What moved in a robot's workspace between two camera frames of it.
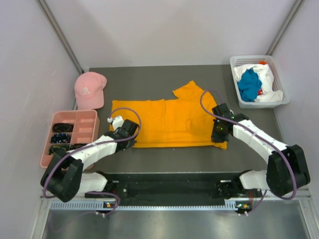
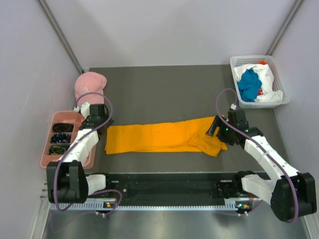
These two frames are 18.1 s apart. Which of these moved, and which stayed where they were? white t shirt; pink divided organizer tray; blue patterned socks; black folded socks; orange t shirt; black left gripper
Moved: orange t shirt; black left gripper
Stayed: black folded socks; white t shirt; blue patterned socks; pink divided organizer tray
